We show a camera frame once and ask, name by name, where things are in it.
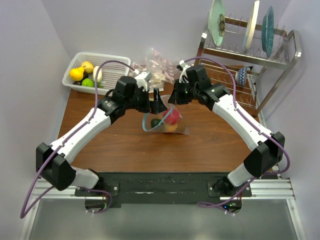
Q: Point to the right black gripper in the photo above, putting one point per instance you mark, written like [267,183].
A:
[176,98]

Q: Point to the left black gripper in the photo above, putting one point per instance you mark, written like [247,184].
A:
[154,107]

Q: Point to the dark green avocado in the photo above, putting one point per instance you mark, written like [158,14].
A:
[155,122]

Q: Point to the blue zip top bag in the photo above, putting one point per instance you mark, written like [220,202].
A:
[182,125]

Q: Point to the large red apple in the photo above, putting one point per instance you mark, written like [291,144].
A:
[173,117]

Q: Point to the orange peach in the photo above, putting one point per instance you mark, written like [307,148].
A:
[170,128]

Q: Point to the green lime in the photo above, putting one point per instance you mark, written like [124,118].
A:
[87,82]

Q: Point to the yellow pear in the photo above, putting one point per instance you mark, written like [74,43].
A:
[77,74]

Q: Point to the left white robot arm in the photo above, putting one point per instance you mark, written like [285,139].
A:
[53,161]

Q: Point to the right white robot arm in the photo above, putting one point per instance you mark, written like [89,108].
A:
[265,146]

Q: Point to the pile of spotted plastic bags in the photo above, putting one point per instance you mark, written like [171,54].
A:
[163,70]

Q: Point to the blue patterned bowl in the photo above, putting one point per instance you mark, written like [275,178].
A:
[241,76]

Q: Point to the steel dish rack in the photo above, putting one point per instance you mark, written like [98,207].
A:
[287,53]

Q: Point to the white plastic basket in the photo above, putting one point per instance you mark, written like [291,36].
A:
[111,72]

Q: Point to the yellow apple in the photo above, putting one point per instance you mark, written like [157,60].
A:
[87,66]

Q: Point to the pale green plate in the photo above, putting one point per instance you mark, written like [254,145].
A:
[217,22]

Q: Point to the teal glass plate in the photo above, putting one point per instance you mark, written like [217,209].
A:
[267,32]

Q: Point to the white cream plate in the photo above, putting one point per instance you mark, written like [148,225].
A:
[251,26]

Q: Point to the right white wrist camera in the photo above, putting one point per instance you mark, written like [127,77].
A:
[182,66]

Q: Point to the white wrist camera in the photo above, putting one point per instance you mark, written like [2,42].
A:
[142,80]
[182,66]

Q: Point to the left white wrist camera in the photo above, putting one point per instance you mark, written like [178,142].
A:
[142,80]

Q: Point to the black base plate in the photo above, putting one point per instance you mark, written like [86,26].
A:
[177,188]

